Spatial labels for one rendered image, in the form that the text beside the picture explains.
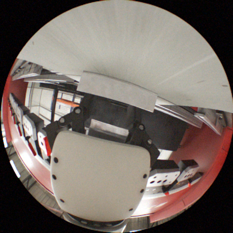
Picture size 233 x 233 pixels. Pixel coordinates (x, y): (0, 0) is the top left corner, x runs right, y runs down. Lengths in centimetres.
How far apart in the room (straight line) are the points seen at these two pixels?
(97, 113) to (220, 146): 117
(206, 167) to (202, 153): 18
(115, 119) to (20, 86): 215
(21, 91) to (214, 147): 303
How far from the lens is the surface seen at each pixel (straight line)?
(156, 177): 29
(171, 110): 53
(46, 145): 25
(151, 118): 76
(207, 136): 91
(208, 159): 88
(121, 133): 21
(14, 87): 219
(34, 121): 41
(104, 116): 73
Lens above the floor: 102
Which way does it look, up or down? 8 degrees up
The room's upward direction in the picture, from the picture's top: 164 degrees counter-clockwise
